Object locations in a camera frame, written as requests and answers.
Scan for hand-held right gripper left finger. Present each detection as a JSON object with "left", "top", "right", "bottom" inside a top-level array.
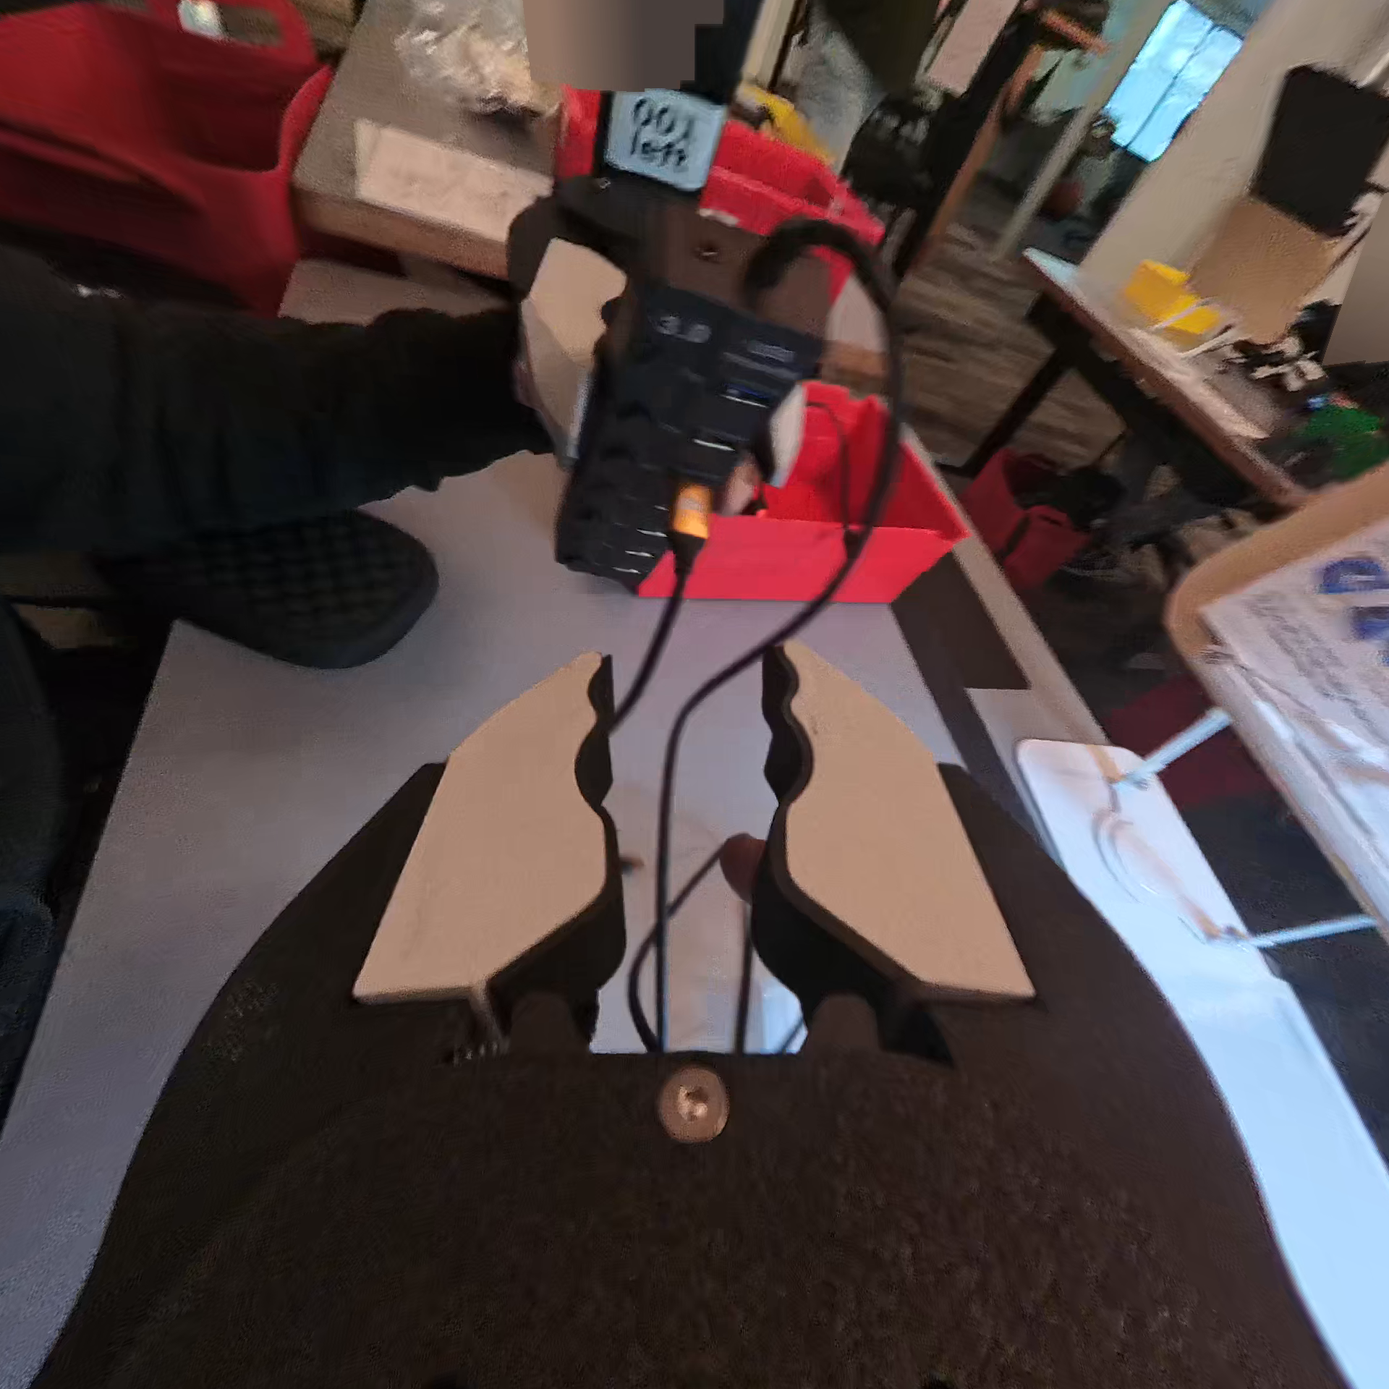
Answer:
[{"left": 353, "top": 652, "right": 627, "bottom": 1008}]

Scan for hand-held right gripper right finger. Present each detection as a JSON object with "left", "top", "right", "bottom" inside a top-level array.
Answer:
[{"left": 753, "top": 641, "right": 1037, "bottom": 1004}]

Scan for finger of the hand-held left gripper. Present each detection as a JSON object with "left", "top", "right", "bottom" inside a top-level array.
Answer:
[
  {"left": 760, "top": 386, "right": 812, "bottom": 487},
  {"left": 520, "top": 242, "right": 632, "bottom": 440}
]

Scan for black usb cable orange plug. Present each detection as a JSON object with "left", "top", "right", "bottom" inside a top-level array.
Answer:
[{"left": 606, "top": 483, "right": 718, "bottom": 741}]

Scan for thick black power cable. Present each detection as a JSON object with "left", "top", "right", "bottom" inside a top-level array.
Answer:
[{"left": 627, "top": 217, "right": 905, "bottom": 1057}]

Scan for small red plastic bin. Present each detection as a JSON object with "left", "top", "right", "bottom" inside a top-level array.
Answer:
[{"left": 639, "top": 381, "right": 971, "bottom": 604}]

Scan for dark multi-port usb hub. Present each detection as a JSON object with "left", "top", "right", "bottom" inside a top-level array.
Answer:
[{"left": 556, "top": 280, "right": 827, "bottom": 593}]

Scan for person's left forearm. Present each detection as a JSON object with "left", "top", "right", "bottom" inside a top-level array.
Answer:
[{"left": 0, "top": 244, "right": 558, "bottom": 558}]

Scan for large red tote white label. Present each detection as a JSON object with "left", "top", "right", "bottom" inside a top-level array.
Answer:
[{"left": 559, "top": 87, "right": 887, "bottom": 254}]

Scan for yellow tote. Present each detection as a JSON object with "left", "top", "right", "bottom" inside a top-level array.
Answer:
[{"left": 750, "top": 85, "right": 841, "bottom": 164}]

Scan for paper sheet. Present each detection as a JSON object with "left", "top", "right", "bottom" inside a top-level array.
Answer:
[{"left": 353, "top": 118, "right": 550, "bottom": 235}]

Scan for white document stand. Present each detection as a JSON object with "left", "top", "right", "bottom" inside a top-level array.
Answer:
[{"left": 1019, "top": 707, "right": 1389, "bottom": 1389}]

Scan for red fabric bag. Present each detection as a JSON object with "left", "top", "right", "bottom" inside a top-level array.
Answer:
[
  {"left": 0, "top": 0, "right": 333, "bottom": 311},
  {"left": 961, "top": 449, "right": 1095, "bottom": 596}
]

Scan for clear plastic bag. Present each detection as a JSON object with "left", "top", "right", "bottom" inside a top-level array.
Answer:
[{"left": 394, "top": 0, "right": 545, "bottom": 116}]

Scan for wooden desk black legs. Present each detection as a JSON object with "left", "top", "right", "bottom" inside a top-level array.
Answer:
[{"left": 1024, "top": 249, "right": 1320, "bottom": 512}]

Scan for black mesh cushion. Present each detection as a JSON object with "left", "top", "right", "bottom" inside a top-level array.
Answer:
[{"left": 96, "top": 510, "right": 440, "bottom": 669}]

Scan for yellow plastic bin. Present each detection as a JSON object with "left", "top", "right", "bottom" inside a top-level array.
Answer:
[{"left": 1122, "top": 260, "right": 1226, "bottom": 336}]

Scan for instruction sheet on stand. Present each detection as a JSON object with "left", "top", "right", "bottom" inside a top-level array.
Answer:
[{"left": 1165, "top": 467, "right": 1389, "bottom": 940}]

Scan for tan and black panel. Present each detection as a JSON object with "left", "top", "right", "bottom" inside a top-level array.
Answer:
[{"left": 1188, "top": 65, "right": 1389, "bottom": 316}]

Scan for green plastic bin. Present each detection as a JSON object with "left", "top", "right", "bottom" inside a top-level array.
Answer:
[{"left": 1297, "top": 402, "right": 1389, "bottom": 480}]

